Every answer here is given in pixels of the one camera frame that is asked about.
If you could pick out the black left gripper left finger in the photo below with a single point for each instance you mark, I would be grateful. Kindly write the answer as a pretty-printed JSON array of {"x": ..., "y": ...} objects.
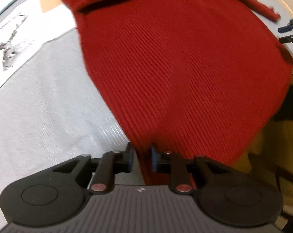
[{"x": 58, "y": 193}]

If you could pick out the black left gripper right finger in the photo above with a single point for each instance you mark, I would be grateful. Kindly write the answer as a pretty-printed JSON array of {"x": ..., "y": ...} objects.
[{"x": 226, "y": 195}]

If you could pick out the dark red knit garment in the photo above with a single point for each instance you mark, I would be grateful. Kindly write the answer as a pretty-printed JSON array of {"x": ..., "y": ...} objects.
[{"x": 194, "y": 77}]

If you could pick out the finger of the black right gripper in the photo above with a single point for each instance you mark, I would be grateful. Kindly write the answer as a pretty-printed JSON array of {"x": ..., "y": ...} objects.
[
  {"x": 286, "y": 39},
  {"x": 286, "y": 28}
]

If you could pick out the grey printed bed sheet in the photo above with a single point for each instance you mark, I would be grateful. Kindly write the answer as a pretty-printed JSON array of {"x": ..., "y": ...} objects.
[{"x": 50, "y": 109}]

